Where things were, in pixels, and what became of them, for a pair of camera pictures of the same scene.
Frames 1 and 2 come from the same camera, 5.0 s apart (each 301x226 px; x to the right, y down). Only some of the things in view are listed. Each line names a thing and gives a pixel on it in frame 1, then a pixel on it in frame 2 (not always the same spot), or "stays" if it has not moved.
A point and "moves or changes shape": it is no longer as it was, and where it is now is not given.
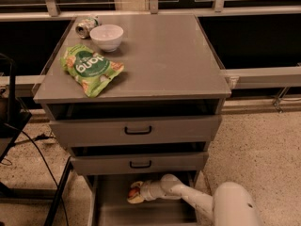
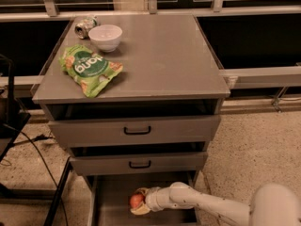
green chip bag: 90,70 stays
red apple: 133,191 moves or changes shape
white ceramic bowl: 108,37 stays
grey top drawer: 181,123 stays
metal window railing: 238,77 stays
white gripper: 147,191 → 153,199
